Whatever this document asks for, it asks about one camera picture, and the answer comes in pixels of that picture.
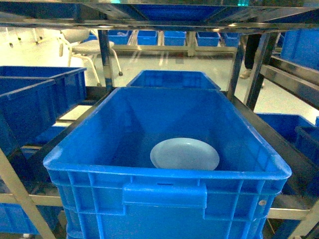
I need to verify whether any blue crate left shelf back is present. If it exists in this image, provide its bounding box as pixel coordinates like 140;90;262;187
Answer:
0;66;86;117

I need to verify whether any steel shelf frame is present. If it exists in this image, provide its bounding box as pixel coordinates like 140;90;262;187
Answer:
0;0;319;239

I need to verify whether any blue crate behind on shelf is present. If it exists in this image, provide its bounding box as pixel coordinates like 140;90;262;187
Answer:
127;70;221;91

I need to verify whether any white office chair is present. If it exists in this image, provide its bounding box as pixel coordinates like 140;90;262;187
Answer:
58;29;124;87

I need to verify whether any blue crate left shelf front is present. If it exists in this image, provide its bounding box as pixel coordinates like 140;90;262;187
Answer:
0;78;56;155

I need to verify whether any light blue oval tray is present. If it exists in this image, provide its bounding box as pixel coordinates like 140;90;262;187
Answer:
150;138;220;170

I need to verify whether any blue crate shelf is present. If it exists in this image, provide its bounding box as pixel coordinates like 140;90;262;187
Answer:
0;66;86;117
0;78;56;155
258;113;319;165

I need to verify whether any blue crate right shelf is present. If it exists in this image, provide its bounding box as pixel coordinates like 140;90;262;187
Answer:
258;113;319;165

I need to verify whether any blue crate lower left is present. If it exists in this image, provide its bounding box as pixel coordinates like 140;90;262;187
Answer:
0;203;63;235

